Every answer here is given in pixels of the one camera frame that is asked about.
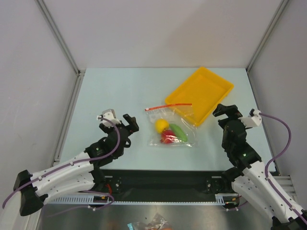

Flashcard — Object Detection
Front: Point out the plastic bag of snacks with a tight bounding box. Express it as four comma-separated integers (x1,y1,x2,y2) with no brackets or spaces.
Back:
127,213,173,230

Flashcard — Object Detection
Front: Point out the aluminium front rail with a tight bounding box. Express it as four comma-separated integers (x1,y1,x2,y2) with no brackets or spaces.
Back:
274,176,296,196

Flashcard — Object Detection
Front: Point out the clear zip top bag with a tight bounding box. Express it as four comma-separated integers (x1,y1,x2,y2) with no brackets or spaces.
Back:
145,103,198,147

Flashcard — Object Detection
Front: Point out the aluminium frame post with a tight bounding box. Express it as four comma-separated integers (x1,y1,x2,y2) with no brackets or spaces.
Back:
34,0,85,77
246,0,291,74

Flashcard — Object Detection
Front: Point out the left aluminium frame post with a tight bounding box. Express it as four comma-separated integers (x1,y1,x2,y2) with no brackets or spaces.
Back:
34,0,85,77

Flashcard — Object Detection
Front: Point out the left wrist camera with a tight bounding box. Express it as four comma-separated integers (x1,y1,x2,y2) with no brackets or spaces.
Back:
97,109,121,127

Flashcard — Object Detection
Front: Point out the red toy tomato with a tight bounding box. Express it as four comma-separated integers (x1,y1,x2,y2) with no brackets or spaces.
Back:
160,129,178,144

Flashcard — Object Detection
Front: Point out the yellow plastic tray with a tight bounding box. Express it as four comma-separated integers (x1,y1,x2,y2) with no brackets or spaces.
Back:
165,67,234,127

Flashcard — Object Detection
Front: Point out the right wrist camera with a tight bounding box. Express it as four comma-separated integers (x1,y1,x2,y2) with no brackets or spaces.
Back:
239,109,262,129

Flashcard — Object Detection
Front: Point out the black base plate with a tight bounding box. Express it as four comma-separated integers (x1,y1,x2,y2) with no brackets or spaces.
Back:
93,169,236,201

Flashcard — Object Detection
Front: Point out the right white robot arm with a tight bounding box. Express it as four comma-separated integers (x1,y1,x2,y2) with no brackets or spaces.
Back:
213,104,307,230

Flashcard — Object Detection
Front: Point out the white slotted cable duct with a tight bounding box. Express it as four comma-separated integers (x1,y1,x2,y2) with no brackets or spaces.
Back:
49,194,240,206

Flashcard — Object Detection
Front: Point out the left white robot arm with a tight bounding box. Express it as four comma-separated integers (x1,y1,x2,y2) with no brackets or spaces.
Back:
13,110,139,217

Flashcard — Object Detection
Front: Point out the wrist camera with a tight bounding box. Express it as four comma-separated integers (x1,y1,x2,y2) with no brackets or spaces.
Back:
239,109,262,129
97,109,121,127

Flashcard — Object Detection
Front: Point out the yellow toy orange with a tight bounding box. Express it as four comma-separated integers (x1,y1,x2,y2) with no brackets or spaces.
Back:
154,119,169,133

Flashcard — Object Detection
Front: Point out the right aluminium frame post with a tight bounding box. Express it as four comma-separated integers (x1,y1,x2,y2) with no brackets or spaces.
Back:
246,0,291,74

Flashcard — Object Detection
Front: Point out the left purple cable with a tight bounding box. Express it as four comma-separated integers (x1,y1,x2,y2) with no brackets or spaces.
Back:
1,116,120,218

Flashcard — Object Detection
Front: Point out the green toy cucumber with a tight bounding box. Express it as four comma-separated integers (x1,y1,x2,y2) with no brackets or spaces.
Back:
169,124,188,142

